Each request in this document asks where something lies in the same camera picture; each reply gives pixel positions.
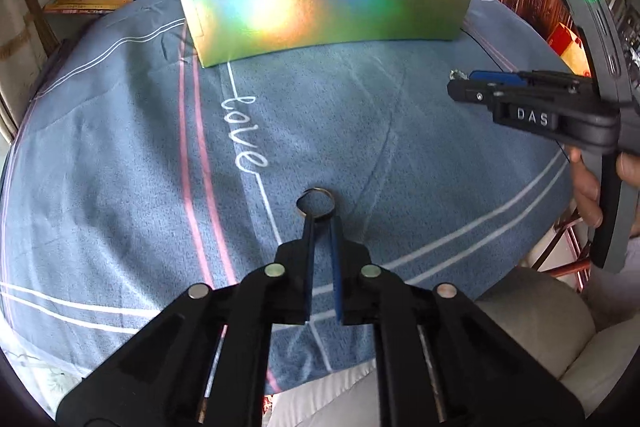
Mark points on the blue striped blanket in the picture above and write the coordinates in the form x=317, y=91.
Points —
x=150, y=157

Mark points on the beige curtain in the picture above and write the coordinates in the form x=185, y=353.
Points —
x=20, y=32

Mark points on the silver crystal charm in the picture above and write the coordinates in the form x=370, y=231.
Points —
x=456, y=74

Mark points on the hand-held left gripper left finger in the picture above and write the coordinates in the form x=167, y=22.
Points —
x=309, y=257

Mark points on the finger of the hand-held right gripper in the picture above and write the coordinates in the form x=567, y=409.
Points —
x=495, y=76
x=530, y=114

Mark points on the green holographic box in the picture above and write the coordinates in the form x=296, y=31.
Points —
x=325, y=17

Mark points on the red metal frame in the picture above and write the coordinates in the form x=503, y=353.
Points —
x=575, y=252

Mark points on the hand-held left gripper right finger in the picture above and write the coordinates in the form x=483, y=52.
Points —
x=336, y=267

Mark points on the person's right hand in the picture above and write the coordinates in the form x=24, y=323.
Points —
x=585, y=187

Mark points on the yellow and red box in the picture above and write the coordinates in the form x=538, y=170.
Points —
x=565, y=44

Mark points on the beige cushion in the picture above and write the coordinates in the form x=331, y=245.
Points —
x=525, y=332

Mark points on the grey clothing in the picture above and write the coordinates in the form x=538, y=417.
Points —
x=617, y=297

